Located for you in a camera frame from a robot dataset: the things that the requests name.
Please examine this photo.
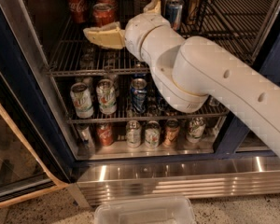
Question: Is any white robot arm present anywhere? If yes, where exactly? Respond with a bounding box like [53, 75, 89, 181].
[83, 0, 280, 158]

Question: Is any middle wire shelf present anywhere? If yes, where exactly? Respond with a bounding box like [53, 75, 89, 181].
[54, 68, 231, 125]

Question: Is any bottom silver slim can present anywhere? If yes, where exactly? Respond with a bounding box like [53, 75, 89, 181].
[77, 124, 94, 148]

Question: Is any open glass fridge door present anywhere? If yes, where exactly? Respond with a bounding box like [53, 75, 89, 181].
[0, 74, 67, 208]

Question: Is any blue pepsi can left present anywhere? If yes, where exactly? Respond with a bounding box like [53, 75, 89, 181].
[130, 78, 147, 114]

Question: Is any bottom gold can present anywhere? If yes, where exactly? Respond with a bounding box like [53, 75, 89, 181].
[163, 119, 180, 146]

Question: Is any wire shelf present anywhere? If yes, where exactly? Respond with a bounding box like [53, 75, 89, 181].
[48, 0, 273, 77]
[54, 68, 231, 125]

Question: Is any blue silver energy drink can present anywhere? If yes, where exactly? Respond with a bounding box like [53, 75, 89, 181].
[165, 0, 184, 31]

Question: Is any top wire shelf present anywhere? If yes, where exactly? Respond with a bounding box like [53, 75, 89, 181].
[48, 0, 273, 77]

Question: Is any bottom red cola can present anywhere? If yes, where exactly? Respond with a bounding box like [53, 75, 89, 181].
[96, 123, 114, 147]

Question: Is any bottom right white can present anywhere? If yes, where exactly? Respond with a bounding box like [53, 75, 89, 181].
[186, 118, 206, 143]

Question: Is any front red cola can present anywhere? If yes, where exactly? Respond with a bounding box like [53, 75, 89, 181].
[92, 3, 116, 27]

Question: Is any gold brown can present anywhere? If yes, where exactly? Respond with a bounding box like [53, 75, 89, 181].
[186, 0, 202, 24]

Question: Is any stainless steel fridge base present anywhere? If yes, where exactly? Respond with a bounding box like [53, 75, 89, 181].
[68, 157, 280, 208]

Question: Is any blue pepsi can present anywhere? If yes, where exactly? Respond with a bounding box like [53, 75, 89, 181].
[156, 91, 168, 111]
[130, 78, 147, 114]

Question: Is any white green soda can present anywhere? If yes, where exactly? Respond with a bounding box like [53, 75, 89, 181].
[70, 82, 93, 119]
[96, 78, 117, 115]

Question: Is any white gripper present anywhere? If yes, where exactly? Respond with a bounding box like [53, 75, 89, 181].
[83, 0, 170, 61]

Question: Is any blue pepsi can right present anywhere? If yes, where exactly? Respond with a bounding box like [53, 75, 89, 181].
[156, 91, 168, 111]

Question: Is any silver slim can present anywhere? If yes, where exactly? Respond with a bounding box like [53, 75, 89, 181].
[208, 96, 220, 107]
[77, 124, 94, 148]

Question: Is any bottom white green can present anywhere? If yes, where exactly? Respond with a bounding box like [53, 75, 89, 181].
[145, 120, 161, 148]

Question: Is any left white green soda can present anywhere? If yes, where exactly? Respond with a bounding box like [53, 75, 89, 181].
[70, 82, 93, 119]

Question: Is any clear plastic bin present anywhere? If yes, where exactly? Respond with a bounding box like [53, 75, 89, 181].
[94, 196, 197, 224]

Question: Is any bottom white can left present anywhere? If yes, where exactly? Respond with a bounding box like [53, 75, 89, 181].
[126, 120, 142, 148]

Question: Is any left rear red cola can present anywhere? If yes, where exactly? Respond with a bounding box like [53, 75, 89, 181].
[67, 0, 88, 23]

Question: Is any blue fridge centre post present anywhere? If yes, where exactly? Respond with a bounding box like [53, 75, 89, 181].
[214, 16, 280, 156]

